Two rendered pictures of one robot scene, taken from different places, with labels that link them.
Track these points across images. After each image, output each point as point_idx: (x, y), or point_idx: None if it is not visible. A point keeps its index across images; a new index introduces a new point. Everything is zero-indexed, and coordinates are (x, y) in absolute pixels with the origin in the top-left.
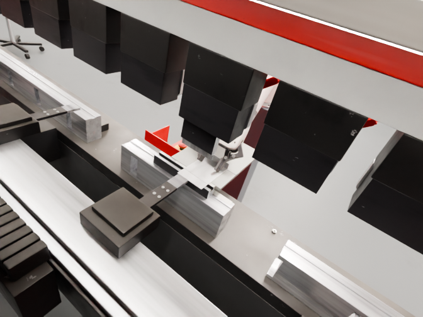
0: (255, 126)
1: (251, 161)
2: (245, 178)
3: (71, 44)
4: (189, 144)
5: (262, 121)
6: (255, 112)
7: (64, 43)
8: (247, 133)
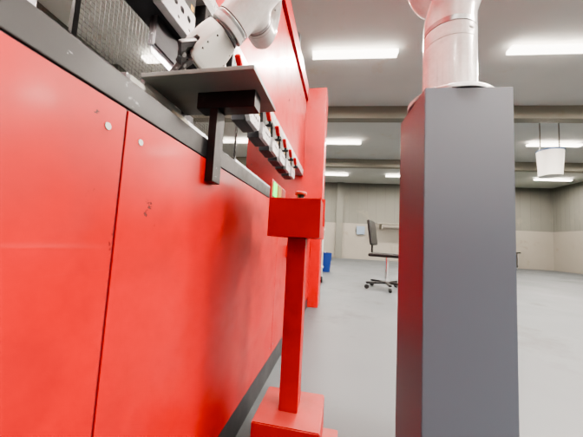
0: (416, 139)
1: (219, 68)
2: (429, 283)
3: (238, 117)
4: (170, 68)
5: (420, 120)
6: (221, 8)
7: (233, 116)
8: (412, 166)
